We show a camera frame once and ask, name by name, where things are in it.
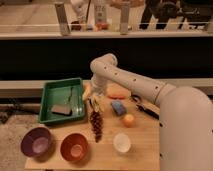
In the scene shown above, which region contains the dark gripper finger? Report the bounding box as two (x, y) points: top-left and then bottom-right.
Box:
(89, 98), (94, 110)
(94, 97), (101, 112)

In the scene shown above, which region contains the yellow banana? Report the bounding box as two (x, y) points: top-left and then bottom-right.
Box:
(82, 84), (91, 101)

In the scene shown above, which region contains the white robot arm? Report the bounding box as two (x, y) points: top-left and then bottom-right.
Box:
(90, 53), (213, 171)

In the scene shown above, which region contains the white metal cup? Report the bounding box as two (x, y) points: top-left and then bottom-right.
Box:
(113, 133), (131, 153)

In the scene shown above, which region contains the brown pine cone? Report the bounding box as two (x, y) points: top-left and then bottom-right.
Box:
(89, 111), (103, 143)

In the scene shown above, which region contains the green plastic tray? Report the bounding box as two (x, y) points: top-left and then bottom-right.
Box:
(38, 78), (85, 125)

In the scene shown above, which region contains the grey sponge block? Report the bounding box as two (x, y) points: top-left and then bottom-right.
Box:
(51, 105), (72, 115)

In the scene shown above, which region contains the orange fruit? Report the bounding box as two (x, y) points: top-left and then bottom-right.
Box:
(122, 114), (135, 128)

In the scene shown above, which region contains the black tool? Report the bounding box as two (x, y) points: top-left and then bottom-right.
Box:
(130, 94), (159, 120)

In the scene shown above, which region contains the orange bowl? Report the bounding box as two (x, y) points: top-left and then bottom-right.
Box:
(60, 133), (89, 162)

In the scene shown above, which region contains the purple bowl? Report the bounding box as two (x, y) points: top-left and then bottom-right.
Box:
(20, 127), (52, 158)

